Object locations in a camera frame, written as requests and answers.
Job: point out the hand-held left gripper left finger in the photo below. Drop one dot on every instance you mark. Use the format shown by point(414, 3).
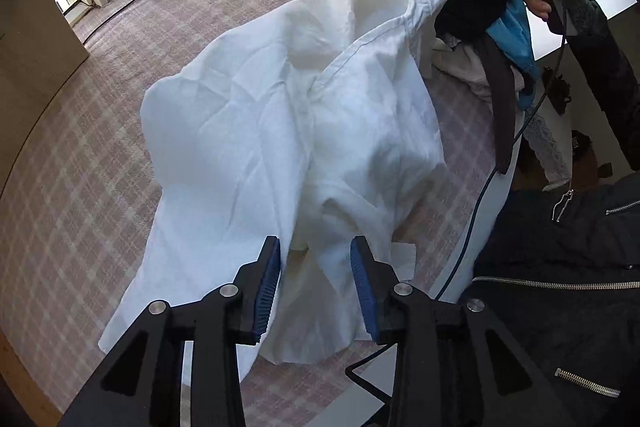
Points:
point(265, 292)

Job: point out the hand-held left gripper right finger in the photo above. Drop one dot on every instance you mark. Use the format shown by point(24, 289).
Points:
point(362, 292)

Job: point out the white shirt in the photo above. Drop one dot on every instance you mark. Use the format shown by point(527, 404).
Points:
point(250, 132)

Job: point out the person's right forearm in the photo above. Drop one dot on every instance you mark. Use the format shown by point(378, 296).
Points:
point(600, 47)

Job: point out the dark zippered jacket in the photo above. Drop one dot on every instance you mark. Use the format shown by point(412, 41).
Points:
point(550, 307)

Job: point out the white lace cloth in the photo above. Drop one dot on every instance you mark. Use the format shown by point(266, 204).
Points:
point(547, 147)

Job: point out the light wooden board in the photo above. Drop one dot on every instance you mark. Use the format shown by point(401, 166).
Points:
point(35, 57)

